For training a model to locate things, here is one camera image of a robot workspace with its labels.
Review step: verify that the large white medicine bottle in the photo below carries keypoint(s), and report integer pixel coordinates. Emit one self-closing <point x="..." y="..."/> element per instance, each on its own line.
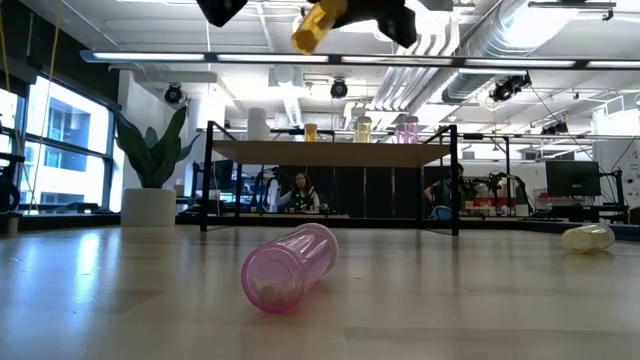
<point x="258" y="125"/>

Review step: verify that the black desk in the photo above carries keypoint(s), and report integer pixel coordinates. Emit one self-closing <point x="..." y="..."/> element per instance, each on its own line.
<point x="575" y="212"/>

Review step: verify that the black computer monitor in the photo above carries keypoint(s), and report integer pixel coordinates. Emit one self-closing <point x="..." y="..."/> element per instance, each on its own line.
<point x="572" y="177"/>

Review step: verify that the black partition panels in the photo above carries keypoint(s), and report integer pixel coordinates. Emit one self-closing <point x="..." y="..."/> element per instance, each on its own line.
<point x="380" y="192"/>

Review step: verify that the green plant white pot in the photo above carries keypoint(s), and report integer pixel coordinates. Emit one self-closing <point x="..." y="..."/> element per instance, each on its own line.
<point x="148" y="207"/>

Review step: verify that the pink medicine bottle white cap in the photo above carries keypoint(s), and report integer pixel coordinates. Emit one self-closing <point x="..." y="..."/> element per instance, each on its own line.
<point x="411" y="132"/>
<point x="290" y="267"/>
<point x="399" y="134"/>

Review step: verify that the silver ventilation duct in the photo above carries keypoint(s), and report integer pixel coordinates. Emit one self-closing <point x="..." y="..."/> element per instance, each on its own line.
<point x="505" y="30"/>

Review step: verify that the orange medicine bottle white cap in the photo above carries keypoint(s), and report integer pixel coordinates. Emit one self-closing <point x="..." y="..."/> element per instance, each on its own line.
<point x="310" y="133"/>
<point x="315" y="27"/>

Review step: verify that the large window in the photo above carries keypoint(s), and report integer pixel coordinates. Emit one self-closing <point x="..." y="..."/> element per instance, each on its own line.
<point x="70" y="125"/>

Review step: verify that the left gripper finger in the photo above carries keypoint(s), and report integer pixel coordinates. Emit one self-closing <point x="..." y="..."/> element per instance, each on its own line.
<point x="220" y="11"/>

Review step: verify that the LED light bar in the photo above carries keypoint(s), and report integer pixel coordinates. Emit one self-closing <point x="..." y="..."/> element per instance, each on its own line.
<point x="270" y="58"/>

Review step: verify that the wooden shelf black legs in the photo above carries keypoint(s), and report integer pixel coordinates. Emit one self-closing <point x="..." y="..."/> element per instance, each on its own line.
<point x="325" y="152"/>

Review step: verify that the black spotlight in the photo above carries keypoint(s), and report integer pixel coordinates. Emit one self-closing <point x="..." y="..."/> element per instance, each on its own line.
<point x="510" y="87"/>
<point x="339" y="88"/>
<point x="173" y="93"/>

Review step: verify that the black aluminium table frame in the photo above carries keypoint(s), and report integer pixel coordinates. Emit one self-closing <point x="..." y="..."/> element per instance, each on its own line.
<point x="75" y="221"/>

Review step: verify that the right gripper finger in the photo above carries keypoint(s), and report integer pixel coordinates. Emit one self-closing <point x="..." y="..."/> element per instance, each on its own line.
<point x="395" y="22"/>

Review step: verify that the grey-blue office chair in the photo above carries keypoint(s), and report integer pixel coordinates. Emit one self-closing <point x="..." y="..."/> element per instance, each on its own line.
<point x="441" y="213"/>

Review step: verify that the person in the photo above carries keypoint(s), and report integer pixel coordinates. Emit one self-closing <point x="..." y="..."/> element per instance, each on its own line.
<point x="301" y="192"/>
<point x="440" y="192"/>

